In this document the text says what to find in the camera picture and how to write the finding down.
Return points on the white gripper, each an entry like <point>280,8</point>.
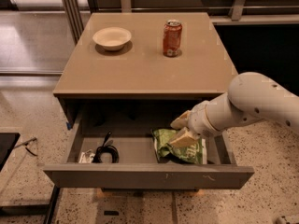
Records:
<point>198,120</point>

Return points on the green jalapeno chip bag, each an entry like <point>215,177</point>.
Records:
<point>193,154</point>

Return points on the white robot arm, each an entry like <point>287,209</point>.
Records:
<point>251,97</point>

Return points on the grey cabinet counter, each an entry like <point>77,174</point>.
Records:
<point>140,70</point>

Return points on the open grey top drawer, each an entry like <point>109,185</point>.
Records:
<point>138,168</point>

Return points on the orange soda can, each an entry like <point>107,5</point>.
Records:
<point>172,38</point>

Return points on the white crumpled wrapper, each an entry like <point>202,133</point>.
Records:
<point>86,157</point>

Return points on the white paper bowl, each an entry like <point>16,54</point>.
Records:
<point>112,38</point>

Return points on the black table with metal legs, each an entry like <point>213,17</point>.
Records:
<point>25,191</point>

